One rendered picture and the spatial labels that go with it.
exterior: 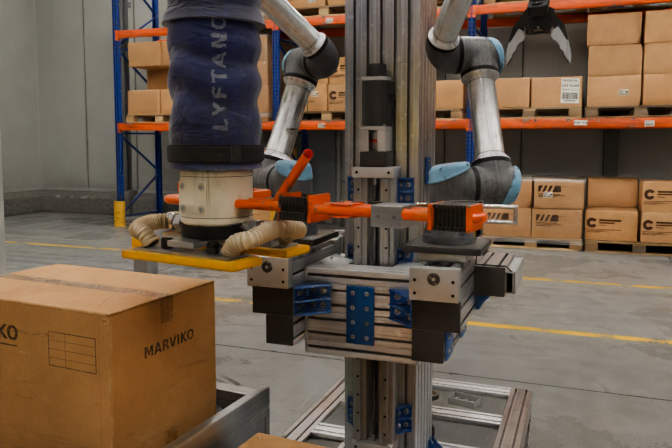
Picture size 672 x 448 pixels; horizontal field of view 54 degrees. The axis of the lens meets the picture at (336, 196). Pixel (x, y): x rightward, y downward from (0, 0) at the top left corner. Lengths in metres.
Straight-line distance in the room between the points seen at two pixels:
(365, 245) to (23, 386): 1.03
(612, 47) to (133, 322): 7.52
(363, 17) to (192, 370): 1.19
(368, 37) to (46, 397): 1.39
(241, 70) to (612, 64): 7.29
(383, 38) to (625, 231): 6.69
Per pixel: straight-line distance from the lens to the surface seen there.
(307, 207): 1.40
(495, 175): 1.96
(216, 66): 1.51
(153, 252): 1.57
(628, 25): 8.63
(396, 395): 2.25
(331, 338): 2.07
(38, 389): 1.80
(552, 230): 8.53
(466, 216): 1.24
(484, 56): 2.10
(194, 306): 1.82
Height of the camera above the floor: 1.33
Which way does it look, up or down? 5 degrees down
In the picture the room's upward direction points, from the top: straight up
